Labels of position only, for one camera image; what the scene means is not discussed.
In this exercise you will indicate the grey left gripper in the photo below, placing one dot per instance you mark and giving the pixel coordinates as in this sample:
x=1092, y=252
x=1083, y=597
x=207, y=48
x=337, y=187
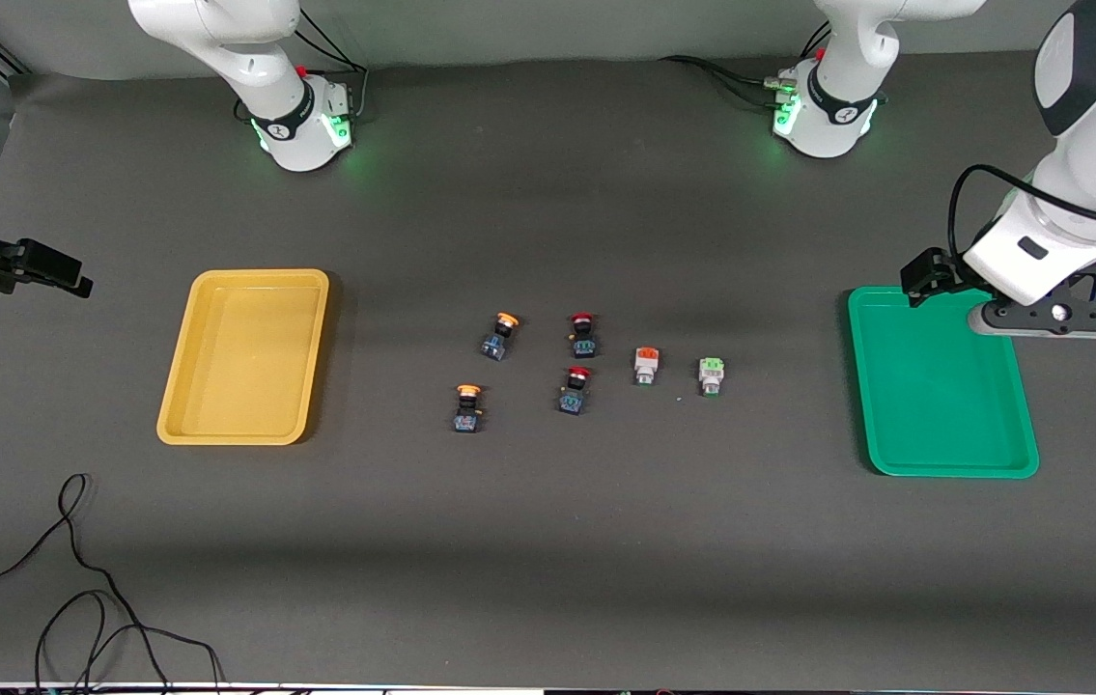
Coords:
x=930, y=273

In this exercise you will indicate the green white button switch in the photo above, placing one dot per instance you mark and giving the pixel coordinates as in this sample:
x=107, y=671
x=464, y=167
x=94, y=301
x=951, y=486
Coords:
x=711, y=372

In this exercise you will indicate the yellow push button switch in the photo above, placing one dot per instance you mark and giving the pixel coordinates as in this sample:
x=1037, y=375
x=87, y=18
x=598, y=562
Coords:
x=467, y=413
x=499, y=340

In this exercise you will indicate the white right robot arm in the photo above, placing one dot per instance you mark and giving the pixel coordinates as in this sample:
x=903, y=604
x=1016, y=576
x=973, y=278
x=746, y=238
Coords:
x=219, y=39

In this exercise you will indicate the green plastic tray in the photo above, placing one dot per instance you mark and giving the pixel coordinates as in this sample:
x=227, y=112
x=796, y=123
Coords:
x=934, y=405

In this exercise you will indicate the yellow plastic tray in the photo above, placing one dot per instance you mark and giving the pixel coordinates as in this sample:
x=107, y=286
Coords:
x=248, y=386

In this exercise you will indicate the dark grey table mat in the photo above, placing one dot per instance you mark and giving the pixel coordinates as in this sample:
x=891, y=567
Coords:
x=548, y=541

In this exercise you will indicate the orange white button switch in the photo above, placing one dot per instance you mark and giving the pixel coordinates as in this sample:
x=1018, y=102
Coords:
x=645, y=365

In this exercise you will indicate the red push button switch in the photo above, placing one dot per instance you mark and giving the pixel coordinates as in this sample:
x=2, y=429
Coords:
x=583, y=338
x=574, y=394

